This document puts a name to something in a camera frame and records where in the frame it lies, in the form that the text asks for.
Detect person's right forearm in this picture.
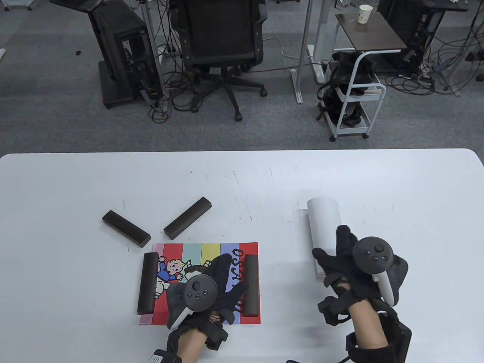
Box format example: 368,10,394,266
348,299,388,348

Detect person's right hand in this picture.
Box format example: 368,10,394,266
312,225,409,326

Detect striped cartoon poster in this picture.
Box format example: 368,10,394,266
139,242,261,326

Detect grey handheld controller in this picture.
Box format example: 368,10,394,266
352,237,399,307
166,275,218,329

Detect white rolling cart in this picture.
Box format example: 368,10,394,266
318,50,387,142

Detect tangle of black floor cables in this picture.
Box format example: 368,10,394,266
146,0,199,123
384,23,484,97

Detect person's left hand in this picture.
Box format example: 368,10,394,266
167,253,249,352

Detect black bag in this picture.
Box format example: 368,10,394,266
317,52,379,127

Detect person's left forearm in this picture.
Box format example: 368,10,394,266
176,329,206,363

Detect grey desk leg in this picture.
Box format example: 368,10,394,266
141,0,169,112

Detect dark bar paperweight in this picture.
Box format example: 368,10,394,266
242,254,260,317
137,253,160,315
163,197,212,240
102,210,152,248

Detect brown side table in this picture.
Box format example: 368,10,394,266
332,12,407,53

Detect black office chair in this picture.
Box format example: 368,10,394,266
169,0,268,121

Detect black computer tower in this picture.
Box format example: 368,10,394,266
378,0,445,72
89,2,162,110

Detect green leaf print poster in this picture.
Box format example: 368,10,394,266
301,197,343,280

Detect white desk leg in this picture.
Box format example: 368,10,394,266
290,0,315,104
307,0,335,84

